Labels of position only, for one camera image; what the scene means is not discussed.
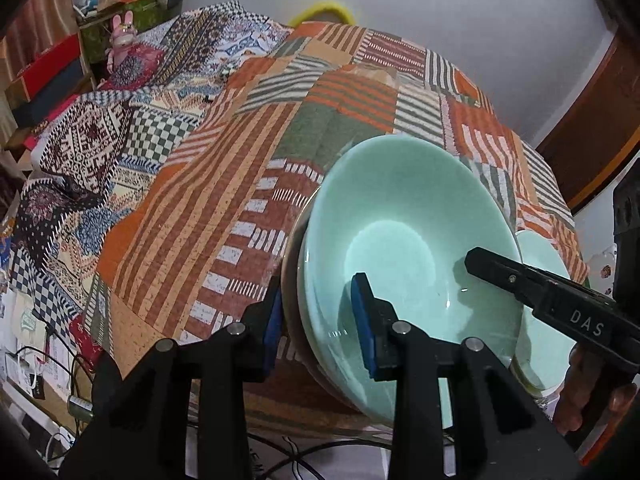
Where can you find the striped patchwork tablecloth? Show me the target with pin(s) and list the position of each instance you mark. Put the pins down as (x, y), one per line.
(225, 185)

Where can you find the mint green plate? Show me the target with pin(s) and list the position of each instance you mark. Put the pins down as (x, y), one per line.
(545, 320)

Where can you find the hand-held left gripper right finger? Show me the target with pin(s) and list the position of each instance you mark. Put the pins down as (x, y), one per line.
(362, 320)

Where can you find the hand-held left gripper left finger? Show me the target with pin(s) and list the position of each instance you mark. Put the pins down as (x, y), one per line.
(272, 320)

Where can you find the dark wooden door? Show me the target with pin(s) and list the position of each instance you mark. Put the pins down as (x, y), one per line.
(600, 120)

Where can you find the patterned patchwork blanket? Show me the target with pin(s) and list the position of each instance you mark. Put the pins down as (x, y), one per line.
(100, 135)

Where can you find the red box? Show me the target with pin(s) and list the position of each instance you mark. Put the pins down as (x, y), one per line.
(45, 67)

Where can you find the yellow fuzzy hoop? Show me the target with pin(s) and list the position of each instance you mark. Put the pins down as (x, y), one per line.
(322, 7)

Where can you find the pink rabbit toy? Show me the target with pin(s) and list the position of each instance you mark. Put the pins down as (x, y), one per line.
(122, 32)

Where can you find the striped curtain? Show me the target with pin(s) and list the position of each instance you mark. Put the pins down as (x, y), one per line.
(40, 15)

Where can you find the pink bowl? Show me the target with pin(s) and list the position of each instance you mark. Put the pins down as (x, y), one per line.
(290, 280)

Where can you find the mint green bowl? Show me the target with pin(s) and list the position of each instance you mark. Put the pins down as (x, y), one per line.
(400, 210)

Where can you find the green box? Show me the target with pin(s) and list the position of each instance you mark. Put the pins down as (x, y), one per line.
(145, 15)

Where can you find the person's right hand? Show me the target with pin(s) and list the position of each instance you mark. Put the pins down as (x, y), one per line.
(575, 395)

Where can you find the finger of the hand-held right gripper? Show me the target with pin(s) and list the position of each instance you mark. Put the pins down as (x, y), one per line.
(495, 267)

